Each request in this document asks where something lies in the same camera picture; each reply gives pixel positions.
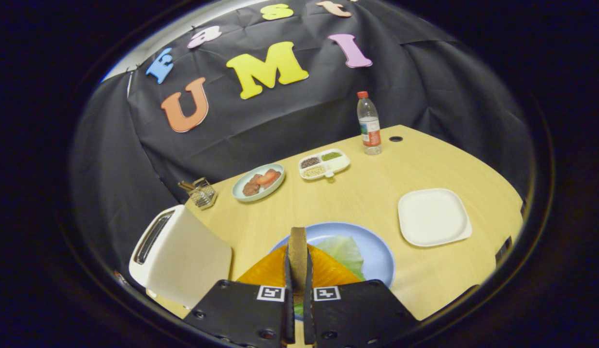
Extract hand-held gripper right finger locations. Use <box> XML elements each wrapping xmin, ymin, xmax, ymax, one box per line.
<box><xmin>303</xmin><ymin>244</ymin><xmax>420</xmax><ymax>348</ymax></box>

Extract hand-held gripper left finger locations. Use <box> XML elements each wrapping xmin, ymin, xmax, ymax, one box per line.
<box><xmin>183</xmin><ymin>244</ymin><xmax>296</xmax><ymax>348</ymax></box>

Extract green lettuce leaf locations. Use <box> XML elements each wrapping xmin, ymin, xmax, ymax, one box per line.
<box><xmin>294</xmin><ymin>235</ymin><xmax>365</xmax><ymax>317</ymax></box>

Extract brown bread slice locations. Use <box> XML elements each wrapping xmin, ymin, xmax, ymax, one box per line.
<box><xmin>287</xmin><ymin>227</ymin><xmax>309</xmax><ymax>303</ymax></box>

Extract blue round plate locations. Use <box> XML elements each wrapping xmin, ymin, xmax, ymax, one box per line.
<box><xmin>270</xmin><ymin>222</ymin><xmax>395</xmax><ymax>322</ymax></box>

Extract white toaster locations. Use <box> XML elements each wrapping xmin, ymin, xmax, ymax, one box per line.
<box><xmin>129</xmin><ymin>204</ymin><xmax>233</xmax><ymax>310</ymax></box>

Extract white square plate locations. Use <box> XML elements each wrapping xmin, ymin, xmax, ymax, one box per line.
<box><xmin>397</xmin><ymin>188</ymin><xmax>473</xmax><ymax>247</ymax></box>

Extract pale green round plate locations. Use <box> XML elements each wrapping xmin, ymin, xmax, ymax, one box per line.
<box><xmin>232</xmin><ymin>163</ymin><xmax>286</xmax><ymax>203</ymax></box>

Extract brown meat pieces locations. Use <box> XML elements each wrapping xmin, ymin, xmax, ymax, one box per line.
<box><xmin>242</xmin><ymin>174</ymin><xmax>263</xmax><ymax>197</ymax></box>

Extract red tomato slice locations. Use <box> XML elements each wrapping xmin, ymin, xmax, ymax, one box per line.
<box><xmin>256</xmin><ymin>169</ymin><xmax>282</xmax><ymax>186</ymax></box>

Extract white divided dish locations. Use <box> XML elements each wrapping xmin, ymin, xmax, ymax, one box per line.
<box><xmin>298</xmin><ymin>148</ymin><xmax>351</xmax><ymax>181</ymax></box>

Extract clear bottle with red cap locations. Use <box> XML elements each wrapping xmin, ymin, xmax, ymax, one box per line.
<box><xmin>356</xmin><ymin>91</ymin><xmax>382</xmax><ymax>156</ymax></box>

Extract small wire basket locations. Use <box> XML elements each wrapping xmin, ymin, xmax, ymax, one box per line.
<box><xmin>187</xmin><ymin>177</ymin><xmax>218</xmax><ymax>210</ymax></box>

